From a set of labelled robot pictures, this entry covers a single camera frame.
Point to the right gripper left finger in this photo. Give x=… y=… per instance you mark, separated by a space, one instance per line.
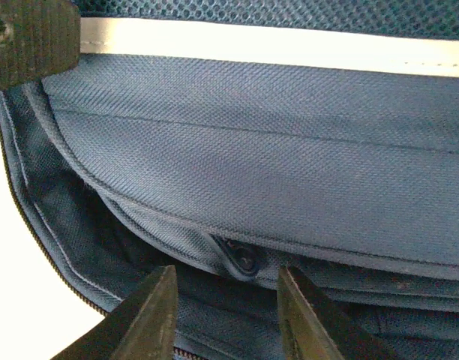
x=143 y=326

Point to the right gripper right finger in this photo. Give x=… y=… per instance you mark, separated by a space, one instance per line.
x=313 y=327

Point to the navy blue student backpack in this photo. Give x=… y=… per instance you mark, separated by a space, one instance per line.
x=232 y=138

